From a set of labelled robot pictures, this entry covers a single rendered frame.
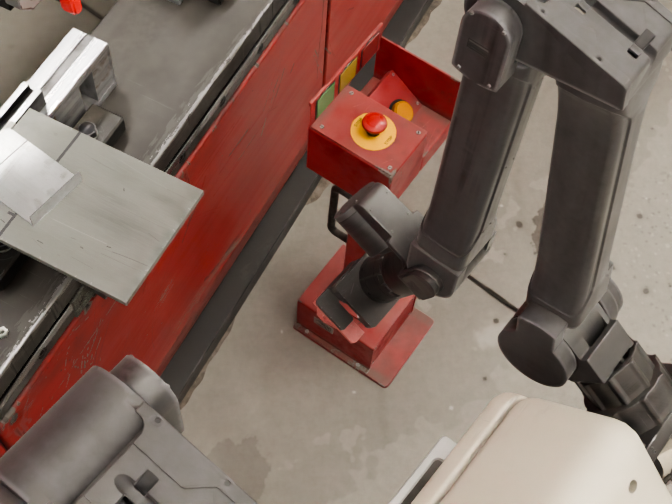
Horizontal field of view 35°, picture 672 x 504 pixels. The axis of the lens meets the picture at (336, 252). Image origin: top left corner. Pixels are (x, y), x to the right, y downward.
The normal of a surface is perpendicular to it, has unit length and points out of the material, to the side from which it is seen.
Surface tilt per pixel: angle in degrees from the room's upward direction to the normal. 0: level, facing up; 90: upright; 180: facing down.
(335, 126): 0
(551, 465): 42
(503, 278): 0
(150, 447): 13
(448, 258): 90
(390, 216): 22
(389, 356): 0
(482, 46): 90
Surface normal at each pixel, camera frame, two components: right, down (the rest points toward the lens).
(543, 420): -0.49, -0.73
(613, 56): 0.22, -0.34
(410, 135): 0.05, -0.48
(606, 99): -0.62, 0.67
